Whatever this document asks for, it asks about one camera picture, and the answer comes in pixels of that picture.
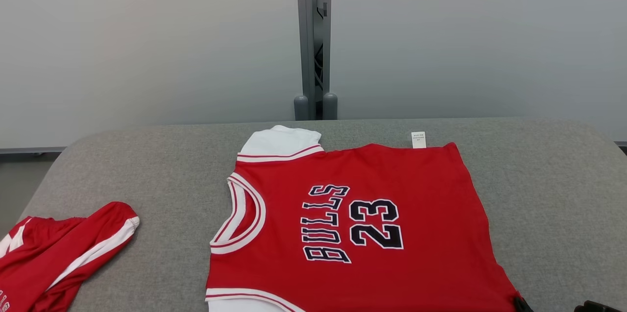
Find red Bulls 23 jersey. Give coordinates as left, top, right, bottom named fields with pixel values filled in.
left=205, top=125, right=522, bottom=312

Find red shorts with white stripe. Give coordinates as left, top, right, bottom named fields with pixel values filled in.
left=0, top=201, right=140, bottom=312

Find grey metal partition post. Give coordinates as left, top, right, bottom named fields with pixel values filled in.
left=294, top=0, right=338, bottom=120

